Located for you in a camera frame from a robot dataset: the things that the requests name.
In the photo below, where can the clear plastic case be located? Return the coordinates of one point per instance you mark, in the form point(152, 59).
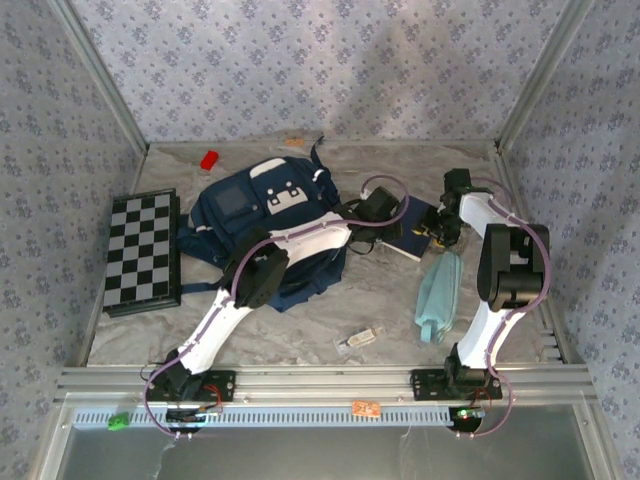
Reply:
point(360, 339)

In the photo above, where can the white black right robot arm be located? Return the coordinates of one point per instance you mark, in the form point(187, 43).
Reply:
point(480, 215)

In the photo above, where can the aluminium frame post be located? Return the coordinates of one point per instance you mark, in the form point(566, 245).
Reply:
point(103, 75)
point(541, 75)

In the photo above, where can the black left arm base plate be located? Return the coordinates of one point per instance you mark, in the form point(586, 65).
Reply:
point(220, 386)

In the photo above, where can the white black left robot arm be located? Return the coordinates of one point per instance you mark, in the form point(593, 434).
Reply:
point(310, 240)

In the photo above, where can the black grey chessboard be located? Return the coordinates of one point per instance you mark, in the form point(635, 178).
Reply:
point(140, 250)

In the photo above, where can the green plug connector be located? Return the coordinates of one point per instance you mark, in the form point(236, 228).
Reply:
point(118, 421)

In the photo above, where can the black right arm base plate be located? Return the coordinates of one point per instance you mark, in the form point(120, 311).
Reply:
point(425, 385)

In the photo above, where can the red toy brick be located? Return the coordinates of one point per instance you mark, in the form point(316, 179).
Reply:
point(210, 160)

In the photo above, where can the navy blue white backpack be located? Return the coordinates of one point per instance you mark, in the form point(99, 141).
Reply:
point(235, 200)

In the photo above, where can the grey metal sheet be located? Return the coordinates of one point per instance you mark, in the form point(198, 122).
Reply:
point(320, 455)

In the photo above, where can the large navy blue book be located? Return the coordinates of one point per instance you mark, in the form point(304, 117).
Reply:
point(410, 242)

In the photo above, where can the orange paper tag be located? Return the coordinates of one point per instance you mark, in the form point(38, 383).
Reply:
point(365, 408)

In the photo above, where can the aluminium mounting rail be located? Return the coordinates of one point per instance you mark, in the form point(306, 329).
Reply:
point(325, 385)

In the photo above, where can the light blue pencil pouch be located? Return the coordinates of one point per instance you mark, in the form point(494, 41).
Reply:
point(440, 290)

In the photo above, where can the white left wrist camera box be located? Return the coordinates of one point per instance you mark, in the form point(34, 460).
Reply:
point(367, 192)

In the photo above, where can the small wooden block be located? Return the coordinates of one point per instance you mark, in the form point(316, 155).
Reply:
point(294, 142)

